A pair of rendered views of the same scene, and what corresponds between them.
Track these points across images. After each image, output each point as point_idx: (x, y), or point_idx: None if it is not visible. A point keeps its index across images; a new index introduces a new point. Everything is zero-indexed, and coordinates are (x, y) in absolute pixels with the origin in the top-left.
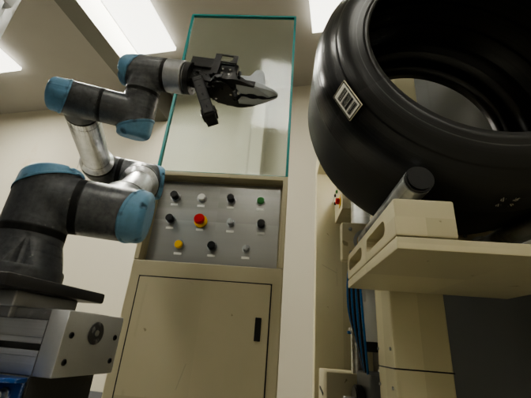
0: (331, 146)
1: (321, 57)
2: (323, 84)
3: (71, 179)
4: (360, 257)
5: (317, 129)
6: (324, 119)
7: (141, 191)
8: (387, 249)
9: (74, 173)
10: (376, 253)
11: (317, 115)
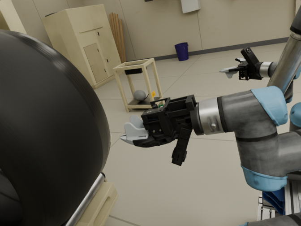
0: (96, 173)
1: (105, 115)
2: (109, 133)
3: (298, 212)
4: None
5: (92, 164)
6: (104, 155)
7: (243, 225)
8: (113, 203)
9: (300, 209)
10: (105, 215)
11: (98, 153)
